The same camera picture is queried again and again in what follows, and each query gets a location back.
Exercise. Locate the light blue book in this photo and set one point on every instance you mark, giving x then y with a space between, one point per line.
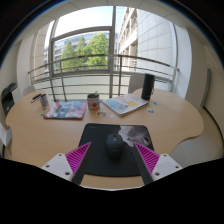
125 104

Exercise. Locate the dark blue marker box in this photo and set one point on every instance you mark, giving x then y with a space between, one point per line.
36 97

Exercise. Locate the grey metal railing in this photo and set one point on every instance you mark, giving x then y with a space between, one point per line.
93 57

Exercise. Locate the red and blue magazine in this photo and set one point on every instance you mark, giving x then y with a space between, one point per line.
66 110

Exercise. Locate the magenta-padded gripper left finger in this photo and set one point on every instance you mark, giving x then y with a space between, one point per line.
60 165

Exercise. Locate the printed tin can with plant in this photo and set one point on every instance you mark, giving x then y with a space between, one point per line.
93 101

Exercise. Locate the white printed tin can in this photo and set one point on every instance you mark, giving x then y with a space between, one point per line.
44 100

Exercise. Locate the green trees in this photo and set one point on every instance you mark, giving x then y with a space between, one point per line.
86 50

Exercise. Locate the black and white printer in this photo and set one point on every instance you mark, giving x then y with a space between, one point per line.
8 96

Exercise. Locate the white chair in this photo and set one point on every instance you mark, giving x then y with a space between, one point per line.
5 135
136 83
28 90

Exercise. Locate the black cylinder bottle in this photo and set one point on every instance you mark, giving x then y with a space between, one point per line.
147 86

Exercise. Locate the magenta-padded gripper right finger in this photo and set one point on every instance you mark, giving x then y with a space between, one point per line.
163 165

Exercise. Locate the black computer mouse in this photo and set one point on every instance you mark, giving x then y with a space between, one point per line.
115 147

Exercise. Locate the black printed mouse pad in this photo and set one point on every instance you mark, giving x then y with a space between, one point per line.
100 140

